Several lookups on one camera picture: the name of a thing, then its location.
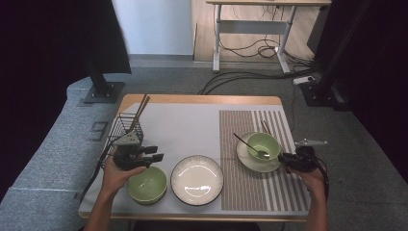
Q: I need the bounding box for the desk with cables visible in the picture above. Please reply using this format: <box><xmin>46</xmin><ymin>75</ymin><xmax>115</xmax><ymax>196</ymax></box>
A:
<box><xmin>205</xmin><ymin>0</ymin><xmax>332</xmax><ymax>75</ymax></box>

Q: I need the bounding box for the black wire basket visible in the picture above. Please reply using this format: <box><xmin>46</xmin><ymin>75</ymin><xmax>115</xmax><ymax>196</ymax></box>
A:
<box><xmin>99</xmin><ymin>112</ymin><xmax>144</xmax><ymax>171</ymax></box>

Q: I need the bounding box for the metal spoon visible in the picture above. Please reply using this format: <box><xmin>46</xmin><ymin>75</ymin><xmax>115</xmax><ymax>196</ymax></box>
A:
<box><xmin>232</xmin><ymin>132</ymin><xmax>271</xmax><ymax>161</ymax></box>

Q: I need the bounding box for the left hand-held gripper cable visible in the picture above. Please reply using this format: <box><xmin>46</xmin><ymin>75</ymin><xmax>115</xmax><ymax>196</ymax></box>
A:
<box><xmin>80</xmin><ymin>148</ymin><xmax>115</xmax><ymax>203</ymax></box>

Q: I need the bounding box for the black floor cable bundle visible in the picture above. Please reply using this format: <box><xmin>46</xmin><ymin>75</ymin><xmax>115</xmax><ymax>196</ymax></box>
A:
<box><xmin>196</xmin><ymin>67</ymin><xmax>321</xmax><ymax>96</ymax></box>

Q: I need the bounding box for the person's right hand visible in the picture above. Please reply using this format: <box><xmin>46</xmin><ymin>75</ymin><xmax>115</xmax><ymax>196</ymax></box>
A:
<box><xmin>292</xmin><ymin>165</ymin><xmax>328</xmax><ymax>198</ymax></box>

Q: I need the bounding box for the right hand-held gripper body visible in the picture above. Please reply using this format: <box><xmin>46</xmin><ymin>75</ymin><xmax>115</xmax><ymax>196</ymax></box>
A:
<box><xmin>287</xmin><ymin>138</ymin><xmax>329</xmax><ymax>173</ymax></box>

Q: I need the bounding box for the black curtain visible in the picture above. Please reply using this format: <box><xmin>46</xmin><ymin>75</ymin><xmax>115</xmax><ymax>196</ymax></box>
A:
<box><xmin>0</xmin><ymin>0</ymin><xmax>133</xmax><ymax>201</ymax></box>
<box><xmin>306</xmin><ymin>0</ymin><xmax>408</xmax><ymax>181</ymax></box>

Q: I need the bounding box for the right hand-held gripper cable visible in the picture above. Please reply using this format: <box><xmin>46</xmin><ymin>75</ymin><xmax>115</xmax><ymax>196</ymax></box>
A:
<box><xmin>304</xmin><ymin>153</ymin><xmax>331</xmax><ymax>205</ymax></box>

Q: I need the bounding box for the floor outlet cover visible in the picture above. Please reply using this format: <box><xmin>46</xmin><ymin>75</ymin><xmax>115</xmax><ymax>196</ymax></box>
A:
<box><xmin>87</xmin><ymin>120</ymin><xmax>110</xmax><ymax>142</ymax></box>

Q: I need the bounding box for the striped placemat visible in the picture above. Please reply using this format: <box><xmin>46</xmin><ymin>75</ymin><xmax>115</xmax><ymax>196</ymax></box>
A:
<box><xmin>218</xmin><ymin>110</ymin><xmax>311</xmax><ymax>213</ymax></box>

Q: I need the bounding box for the light grey table mat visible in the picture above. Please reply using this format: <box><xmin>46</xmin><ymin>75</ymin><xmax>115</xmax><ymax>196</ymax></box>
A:
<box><xmin>79</xmin><ymin>102</ymin><xmax>318</xmax><ymax>222</ymax></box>

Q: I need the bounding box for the white power strip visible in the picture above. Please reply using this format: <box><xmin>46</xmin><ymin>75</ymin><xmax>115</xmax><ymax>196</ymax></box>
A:
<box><xmin>292</xmin><ymin>75</ymin><xmax>317</xmax><ymax>86</ymax></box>

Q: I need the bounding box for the black metal stand with base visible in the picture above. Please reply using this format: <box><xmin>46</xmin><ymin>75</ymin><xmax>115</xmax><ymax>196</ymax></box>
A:
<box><xmin>84</xmin><ymin>54</ymin><xmax>126</xmax><ymax>105</ymax></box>
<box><xmin>299</xmin><ymin>0</ymin><xmax>374</xmax><ymax>113</ymax></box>

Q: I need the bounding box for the person's left hand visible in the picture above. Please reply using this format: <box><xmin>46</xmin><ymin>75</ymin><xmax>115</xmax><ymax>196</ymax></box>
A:
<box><xmin>101</xmin><ymin>157</ymin><xmax>148</xmax><ymax>198</ymax></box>

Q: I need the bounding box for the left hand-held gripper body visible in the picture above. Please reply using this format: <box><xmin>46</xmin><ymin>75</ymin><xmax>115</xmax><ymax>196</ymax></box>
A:
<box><xmin>113</xmin><ymin>131</ymin><xmax>151</xmax><ymax>172</ymax></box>

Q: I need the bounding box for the white plate with dark rim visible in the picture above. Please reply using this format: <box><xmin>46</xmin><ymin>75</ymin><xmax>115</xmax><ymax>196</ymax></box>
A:
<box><xmin>236</xmin><ymin>132</ymin><xmax>285</xmax><ymax>174</ymax></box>
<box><xmin>169</xmin><ymin>154</ymin><xmax>225</xmax><ymax>207</ymax></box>

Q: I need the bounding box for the thin black floor cable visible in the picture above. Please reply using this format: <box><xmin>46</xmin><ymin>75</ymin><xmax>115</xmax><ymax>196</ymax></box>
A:
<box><xmin>289</xmin><ymin>84</ymin><xmax>297</xmax><ymax>133</ymax></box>

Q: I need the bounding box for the green bowl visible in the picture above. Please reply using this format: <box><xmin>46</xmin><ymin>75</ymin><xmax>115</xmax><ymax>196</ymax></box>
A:
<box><xmin>127</xmin><ymin>167</ymin><xmax>168</xmax><ymax>206</ymax></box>
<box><xmin>245</xmin><ymin>132</ymin><xmax>283</xmax><ymax>162</ymax></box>

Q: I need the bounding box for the hand-held gripper cable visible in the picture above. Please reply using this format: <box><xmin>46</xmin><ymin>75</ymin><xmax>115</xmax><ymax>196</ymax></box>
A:
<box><xmin>304</xmin><ymin>153</ymin><xmax>331</xmax><ymax>205</ymax></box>
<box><xmin>80</xmin><ymin>148</ymin><xmax>115</xmax><ymax>203</ymax></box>

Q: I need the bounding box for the black cable tangle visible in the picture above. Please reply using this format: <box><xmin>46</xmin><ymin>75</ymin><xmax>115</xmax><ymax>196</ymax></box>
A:
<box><xmin>218</xmin><ymin>38</ymin><xmax>314</xmax><ymax>62</ymax></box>

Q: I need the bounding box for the person's dark clothing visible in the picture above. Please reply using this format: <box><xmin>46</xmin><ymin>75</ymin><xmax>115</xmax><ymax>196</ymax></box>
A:
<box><xmin>131</xmin><ymin>220</ymin><xmax>261</xmax><ymax>231</ymax></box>

